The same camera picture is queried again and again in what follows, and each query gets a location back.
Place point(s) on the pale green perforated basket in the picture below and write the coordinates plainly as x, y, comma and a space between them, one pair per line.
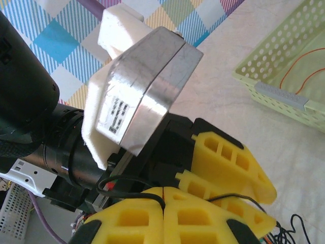
279, 58

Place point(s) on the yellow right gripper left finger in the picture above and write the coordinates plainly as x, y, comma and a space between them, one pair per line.
127, 221

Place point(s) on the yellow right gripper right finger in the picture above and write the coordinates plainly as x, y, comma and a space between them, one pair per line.
200, 223

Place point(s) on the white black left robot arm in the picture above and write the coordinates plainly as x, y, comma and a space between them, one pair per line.
25, 175

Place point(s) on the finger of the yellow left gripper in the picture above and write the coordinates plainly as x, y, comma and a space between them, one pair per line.
243, 175
256, 218

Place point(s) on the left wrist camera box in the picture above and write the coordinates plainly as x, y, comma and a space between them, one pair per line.
152, 66

